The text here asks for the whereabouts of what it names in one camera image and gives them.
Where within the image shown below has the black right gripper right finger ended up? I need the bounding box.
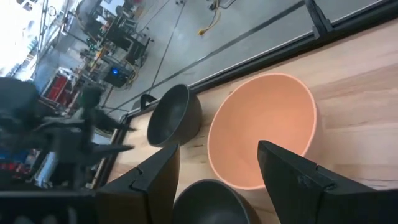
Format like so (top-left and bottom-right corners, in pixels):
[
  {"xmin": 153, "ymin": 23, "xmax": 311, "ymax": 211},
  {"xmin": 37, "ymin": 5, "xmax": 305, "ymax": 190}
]
[{"xmin": 257, "ymin": 139, "xmax": 398, "ymax": 224}]

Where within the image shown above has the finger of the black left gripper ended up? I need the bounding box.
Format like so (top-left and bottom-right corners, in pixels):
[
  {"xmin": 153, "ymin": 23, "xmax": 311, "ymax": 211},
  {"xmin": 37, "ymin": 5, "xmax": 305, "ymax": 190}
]
[
  {"xmin": 88, "ymin": 144, "xmax": 134, "ymax": 164},
  {"xmin": 93, "ymin": 109, "xmax": 136, "ymax": 131}
]

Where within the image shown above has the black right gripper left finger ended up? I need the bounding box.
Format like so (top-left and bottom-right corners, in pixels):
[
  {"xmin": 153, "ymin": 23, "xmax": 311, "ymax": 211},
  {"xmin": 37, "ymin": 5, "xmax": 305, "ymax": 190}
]
[{"xmin": 96, "ymin": 143, "xmax": 181, "ymax": 224}]

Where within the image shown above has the dark grey bowl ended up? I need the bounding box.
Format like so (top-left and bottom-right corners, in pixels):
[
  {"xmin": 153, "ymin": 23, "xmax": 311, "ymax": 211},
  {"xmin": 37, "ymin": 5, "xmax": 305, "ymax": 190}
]
[
  {"xmin": 146, "ymin": 83, "xmax": 203, "ymax": 148},
  {"xmin": 172, "ymin": 179, "xmax": 262, "ymax": 224}
]

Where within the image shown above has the peach bowl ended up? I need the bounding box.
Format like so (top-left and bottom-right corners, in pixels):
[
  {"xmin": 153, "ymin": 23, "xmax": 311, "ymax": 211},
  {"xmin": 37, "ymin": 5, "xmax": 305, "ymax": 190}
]
[{"xmin": 207, "ymin": 73, "xmax": 318, "ymax": 190}]

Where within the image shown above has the black device with blue light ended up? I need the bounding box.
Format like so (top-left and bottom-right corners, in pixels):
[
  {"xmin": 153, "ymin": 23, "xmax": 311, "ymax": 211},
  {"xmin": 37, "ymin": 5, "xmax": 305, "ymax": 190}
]
[{"xmin": 103, "ymin": 65, "xmax": 131, "ymax": 88}]

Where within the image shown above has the red storage bins rack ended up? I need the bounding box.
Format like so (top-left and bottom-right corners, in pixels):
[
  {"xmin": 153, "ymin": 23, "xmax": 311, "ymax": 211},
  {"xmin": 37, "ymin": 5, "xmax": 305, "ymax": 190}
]
[{"xmin": 43, "ymin": 74, "xmax": 73, "ymax": 102}]

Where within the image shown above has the black equipment cart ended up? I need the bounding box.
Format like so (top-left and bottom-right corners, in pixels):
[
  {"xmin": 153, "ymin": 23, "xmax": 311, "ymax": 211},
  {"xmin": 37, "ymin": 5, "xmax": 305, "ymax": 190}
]
[{"xmin": 102, "ymin": 12, "xmax": 152, "ymax": 65}]

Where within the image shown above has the black cable clip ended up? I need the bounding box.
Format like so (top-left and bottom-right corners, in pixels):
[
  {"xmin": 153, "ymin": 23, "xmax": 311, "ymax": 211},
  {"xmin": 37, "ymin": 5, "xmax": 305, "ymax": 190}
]
[{"xmin": 139, "ymin": 93, "xmax": 158, "ymax": 111}]

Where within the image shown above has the yellow floor cable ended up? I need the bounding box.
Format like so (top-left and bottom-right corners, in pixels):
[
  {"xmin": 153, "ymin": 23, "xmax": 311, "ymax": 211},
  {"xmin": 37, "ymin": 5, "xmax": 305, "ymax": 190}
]
[{"xmin": 197, "ymin": 0, "xmax": 221, "ymax": 35}]

